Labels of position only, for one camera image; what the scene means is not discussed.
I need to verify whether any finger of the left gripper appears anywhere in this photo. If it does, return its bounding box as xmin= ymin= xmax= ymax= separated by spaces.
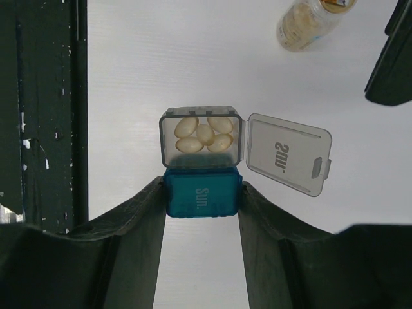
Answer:
xmin=364 ymin=0 xmax=411 ymax=106

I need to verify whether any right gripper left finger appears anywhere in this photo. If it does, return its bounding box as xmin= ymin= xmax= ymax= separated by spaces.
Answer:
xmin=1 ymin=177 xmax=167 ymax=308

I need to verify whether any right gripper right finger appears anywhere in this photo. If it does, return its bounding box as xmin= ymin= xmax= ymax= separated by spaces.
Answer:
xmin=238 ymin=182 xmax=411 ymax=308

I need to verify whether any clear pill bottle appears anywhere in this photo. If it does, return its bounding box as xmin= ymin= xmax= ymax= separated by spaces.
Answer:
xmin=276 ymin=0 xmax=347 ymax=52

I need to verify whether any blue pill box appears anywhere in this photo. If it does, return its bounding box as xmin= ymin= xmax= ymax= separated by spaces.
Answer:
xmin=163 ymin=167 xmax=243 ymax=218

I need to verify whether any grey pill box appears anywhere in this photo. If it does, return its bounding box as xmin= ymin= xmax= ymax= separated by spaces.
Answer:
xmin=159 ymin=106 xmax=332 ymax=197

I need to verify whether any orange bottle cap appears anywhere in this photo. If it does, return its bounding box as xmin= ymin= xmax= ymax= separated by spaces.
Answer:
xmin=320 ymin=0 xmax=357 ymax=14

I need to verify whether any pale pill in box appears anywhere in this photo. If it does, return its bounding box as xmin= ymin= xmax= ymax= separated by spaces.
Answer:
xmin=174 ymin=117 xmax=199 ymax=138
xmin=207 ymin=117 xmax=234 ymax=134
xmin=196 ymin=124 xmax=215 ymax=146
xmin=207 ymin=134 xmax=233 ymax=153
xmin=175 ymin=136 xmax=204 ymax=154

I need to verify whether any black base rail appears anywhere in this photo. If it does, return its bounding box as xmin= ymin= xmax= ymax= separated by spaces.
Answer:
xmin=1 ymin=1 xmax=88 ymax=234

